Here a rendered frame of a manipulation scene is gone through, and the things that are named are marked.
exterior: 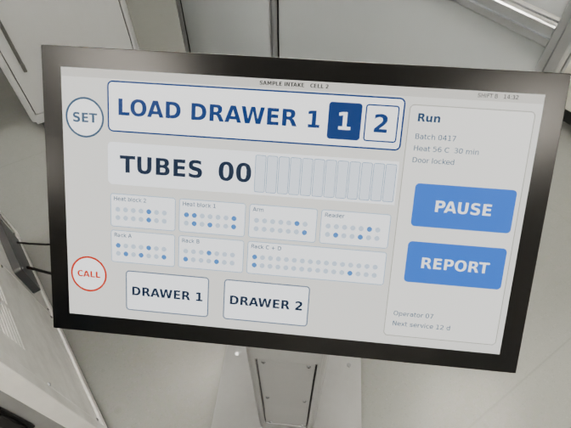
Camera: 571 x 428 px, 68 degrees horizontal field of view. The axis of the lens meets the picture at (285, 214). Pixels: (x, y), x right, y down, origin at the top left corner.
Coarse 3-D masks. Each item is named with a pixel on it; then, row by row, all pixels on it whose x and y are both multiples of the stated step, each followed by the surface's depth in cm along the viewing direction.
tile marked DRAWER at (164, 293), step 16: (128, 272) 47; (144, 272) 46; (128, 288) 47; (144, 288) 47; (160, 288) 47; (176, 288) 47; (192, 288) 46; (208, 288) 46; (128, 304) 47; (144, 304) 47; (160, 304) 47; (176, 304) 47; (192, 304) 47; (208, 304) 47
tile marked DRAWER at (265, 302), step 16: (224, 288) 46; (240, 288) 46; (256, 288) 46; (272, 288) 46; (288, 288) 46; (304, 288) 45; (224, 304) 46; (240, 304) 46; (256, 304) 46; (272, 304) 46; (288, 304) 46; (304, 304) 46; (240, 320) 47; (256, 320) 47; (272, 320) 46; (288, 320) 46; (304, 320) 46
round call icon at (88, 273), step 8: (72, 256) 47; (80, 256) 47; (88, 256) 47; (96, 256) 47; (104, 256) 46; (72, 264) 47; (80, 264) 47; (88, 264) 47; (96, 264) 47; (104, 264) 47; (72, 272) 47; (80, 272) 47; (88, 272) 47; (96, 272) 47; (104, 272) 47; (72, 280) 47; (80, 280) 47; (88, 280) 47; (96, 280) 47; (104, 280) 47; (72, 288) 48; (80, 288) 47; (88, 288) 47; (96, 288) 47; (104, 288) 47
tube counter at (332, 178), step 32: (224, 160) 43; (256, 160) 43; (288, 160) 43; (320, 160) 43; (352, 160) 42; (384, 160) 42; (256, 192) 44; (288, 192) 44; (320, 192) 43; (352, 192) 43; (384, 192) 43
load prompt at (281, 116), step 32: (128, 96) 43; (160, 96) 43; (192, 96) 42; (224, 96) 42; (256, 96) 42; (288, 96) 42; (320, 96) 42; (352, 96) 41; (384, 96) 41; (128, 128) 44; (160, 128) 43; (192, 128) 43; (224, 128) 43; (256, 128) 43; (288, 128) 42; (320, 128) 42; (352, 128) 42; (384, 128) 42
